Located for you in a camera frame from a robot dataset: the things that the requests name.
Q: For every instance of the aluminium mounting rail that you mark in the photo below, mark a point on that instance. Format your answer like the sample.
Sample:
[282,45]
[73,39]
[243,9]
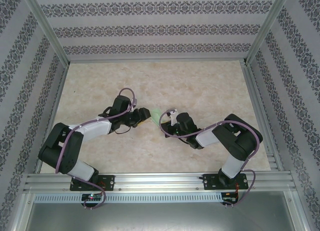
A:
[160,181]

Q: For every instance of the left aluminium side rail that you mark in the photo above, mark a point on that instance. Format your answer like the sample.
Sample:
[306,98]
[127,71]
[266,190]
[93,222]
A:
[51,118]

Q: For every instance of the left small circuit board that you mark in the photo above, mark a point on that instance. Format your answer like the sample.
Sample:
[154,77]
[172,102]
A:
[92,197]

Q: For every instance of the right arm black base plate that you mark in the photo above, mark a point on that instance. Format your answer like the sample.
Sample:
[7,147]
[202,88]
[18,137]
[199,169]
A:
[210,182]

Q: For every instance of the light green paper sheet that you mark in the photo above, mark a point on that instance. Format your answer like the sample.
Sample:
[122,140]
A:
[156,116]

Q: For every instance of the right aluminium frame post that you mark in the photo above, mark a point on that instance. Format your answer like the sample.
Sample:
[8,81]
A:
[267,28]

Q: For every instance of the sheet metal panel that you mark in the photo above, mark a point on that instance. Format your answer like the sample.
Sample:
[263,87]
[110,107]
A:
[160,217]

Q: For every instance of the right small circuit board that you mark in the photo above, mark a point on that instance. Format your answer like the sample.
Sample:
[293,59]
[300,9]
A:
[228,196]

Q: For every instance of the small circuit board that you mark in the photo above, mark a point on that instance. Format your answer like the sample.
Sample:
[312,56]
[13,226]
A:
[92,197]
[228,196]

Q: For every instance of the right aluminium side rail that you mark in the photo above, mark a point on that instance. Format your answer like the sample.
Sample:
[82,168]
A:
[261,116]

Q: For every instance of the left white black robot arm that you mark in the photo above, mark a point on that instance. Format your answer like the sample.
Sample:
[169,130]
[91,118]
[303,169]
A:
[62,151]

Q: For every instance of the aluminium frame post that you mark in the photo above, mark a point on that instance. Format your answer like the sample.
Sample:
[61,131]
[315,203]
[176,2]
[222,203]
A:
[267,28]
[46,28]

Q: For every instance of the aluminium side rail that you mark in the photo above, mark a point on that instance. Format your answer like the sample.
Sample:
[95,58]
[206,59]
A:
[51,118]
[261,116]

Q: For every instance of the left aluminium frame post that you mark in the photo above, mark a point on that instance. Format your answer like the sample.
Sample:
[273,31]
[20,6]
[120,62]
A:
[46,28]

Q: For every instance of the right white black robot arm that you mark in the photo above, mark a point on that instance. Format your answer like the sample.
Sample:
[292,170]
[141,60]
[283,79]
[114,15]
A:
[240,141]

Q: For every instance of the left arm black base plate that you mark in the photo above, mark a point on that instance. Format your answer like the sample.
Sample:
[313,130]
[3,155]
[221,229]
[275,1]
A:
[108,182]

